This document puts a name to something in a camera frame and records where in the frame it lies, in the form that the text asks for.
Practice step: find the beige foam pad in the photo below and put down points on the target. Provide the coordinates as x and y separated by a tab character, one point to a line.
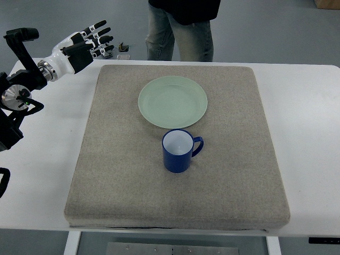
125	178

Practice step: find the grey metal base plate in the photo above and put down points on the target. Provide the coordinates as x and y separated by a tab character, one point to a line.
140	248

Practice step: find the white table leg frame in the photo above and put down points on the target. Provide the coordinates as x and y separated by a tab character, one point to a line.
73	239

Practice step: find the small dark floor debris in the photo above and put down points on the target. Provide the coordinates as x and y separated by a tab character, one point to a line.
123	48

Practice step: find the small metal floor part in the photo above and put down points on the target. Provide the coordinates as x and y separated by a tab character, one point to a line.
107	55

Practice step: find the cardboard box corner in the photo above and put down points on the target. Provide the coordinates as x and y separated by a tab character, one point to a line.
327	4

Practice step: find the blue mug white inside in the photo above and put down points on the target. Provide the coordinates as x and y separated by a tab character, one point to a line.
179	147

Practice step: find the clear plastic floor piece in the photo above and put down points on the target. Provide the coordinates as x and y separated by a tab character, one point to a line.
123	57

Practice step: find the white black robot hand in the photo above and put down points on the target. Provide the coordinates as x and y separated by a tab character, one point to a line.
77	51

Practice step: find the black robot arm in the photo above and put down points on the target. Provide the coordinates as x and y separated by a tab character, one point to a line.
16	99

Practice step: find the person in jeans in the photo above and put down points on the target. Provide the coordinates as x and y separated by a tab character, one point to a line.
182	23

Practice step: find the black table control panel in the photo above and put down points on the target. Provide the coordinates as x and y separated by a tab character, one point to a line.
324	240

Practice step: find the pale green plate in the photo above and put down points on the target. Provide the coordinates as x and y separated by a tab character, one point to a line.
172	102

